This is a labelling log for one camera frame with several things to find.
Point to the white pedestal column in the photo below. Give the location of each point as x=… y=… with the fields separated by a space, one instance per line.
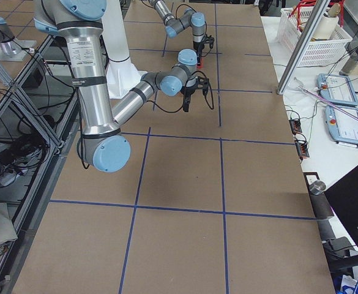
x=121 y=74

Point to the metal cup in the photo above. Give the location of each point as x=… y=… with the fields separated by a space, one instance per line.
x=317 y=187

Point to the reacher grabber stick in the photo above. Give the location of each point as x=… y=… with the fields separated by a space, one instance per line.
x=300 y=86

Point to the aluminium frame post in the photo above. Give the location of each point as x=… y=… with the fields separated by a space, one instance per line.
x=302 y=44

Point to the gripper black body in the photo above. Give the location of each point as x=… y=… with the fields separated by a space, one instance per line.
x=188 y=92
x=199 y=48

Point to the red block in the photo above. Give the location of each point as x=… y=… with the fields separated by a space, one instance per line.
x=200 y=64

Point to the teach pendant near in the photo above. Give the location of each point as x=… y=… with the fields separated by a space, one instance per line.
x=342 y=125

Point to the teach pendant far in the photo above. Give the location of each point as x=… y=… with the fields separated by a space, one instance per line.
x=337 y=89

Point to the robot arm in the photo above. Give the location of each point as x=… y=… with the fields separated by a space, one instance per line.
x=80 y=23
x=175 y=25

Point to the white plastic basket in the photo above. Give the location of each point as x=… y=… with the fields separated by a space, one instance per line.
x=327 y=44

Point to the teach pendant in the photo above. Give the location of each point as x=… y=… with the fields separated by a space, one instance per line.
x=337 y=89
x=342 y=125

